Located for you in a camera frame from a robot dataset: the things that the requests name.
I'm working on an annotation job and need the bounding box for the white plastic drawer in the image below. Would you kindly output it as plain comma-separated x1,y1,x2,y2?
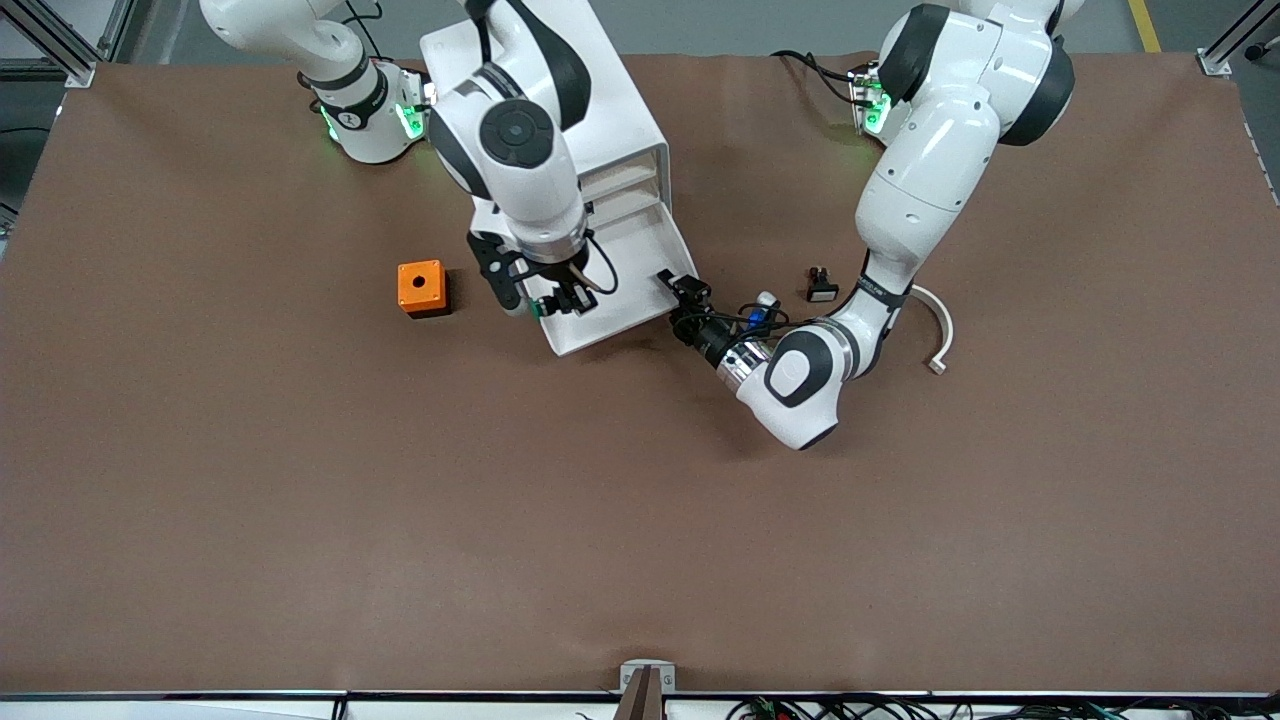
578,160,661,196
535,198,701,358
585,190,663,223

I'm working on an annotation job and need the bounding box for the white drawer cabinet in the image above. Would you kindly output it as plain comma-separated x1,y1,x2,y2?
420,0,671,241

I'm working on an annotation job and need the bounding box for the orange box with hole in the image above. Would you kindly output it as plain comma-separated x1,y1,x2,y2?
397,260,451,319

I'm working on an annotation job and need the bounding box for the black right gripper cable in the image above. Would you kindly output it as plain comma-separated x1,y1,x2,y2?
575,232,621,297

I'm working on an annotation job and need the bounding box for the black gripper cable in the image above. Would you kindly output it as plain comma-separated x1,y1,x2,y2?
735,303,793,336
575,232,621,297

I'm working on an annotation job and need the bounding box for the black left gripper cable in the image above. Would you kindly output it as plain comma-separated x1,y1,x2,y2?
735,303,793,336

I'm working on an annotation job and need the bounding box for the white half ring clamp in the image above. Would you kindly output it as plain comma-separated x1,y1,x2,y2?
903,285,955,377

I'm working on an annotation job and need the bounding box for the black base cable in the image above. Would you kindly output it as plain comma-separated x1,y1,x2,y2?
770,48,863,106

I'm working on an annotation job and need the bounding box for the metal table edge bracket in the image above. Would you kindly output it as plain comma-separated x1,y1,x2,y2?
620,660,677,694

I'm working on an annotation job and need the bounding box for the brown post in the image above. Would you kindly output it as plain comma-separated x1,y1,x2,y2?
612,667,667,720

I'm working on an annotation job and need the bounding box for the aluminium frame post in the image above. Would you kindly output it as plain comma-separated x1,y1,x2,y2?
1198,0,1280,79
0,0,136,89

